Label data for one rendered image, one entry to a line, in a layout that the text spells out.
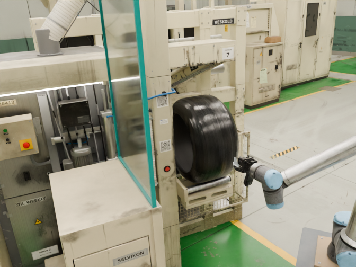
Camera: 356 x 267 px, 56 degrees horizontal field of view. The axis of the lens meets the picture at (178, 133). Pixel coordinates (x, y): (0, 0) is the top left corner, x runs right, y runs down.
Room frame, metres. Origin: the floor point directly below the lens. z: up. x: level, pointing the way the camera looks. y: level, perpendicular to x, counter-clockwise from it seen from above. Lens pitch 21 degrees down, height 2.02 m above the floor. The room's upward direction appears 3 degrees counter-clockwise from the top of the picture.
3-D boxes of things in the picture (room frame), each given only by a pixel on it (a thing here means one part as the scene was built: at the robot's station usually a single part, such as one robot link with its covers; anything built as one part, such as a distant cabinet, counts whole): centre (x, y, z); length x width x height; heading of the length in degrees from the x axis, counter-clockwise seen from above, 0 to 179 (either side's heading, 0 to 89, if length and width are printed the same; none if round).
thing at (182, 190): (2.01, 0.04, 0.90); 0.40 x 0.03 x 0.10; 23
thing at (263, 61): (6.87, -1.72, 0.62); 0.91 x 0.58 x 1.25; 124
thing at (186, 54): (2.40, -0.12, 1.71); 0.61 x 0.25 x 0.15; 113
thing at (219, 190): (1.95, -0.17, 0.83); 0.36 x 0.09 x 0.06; 113
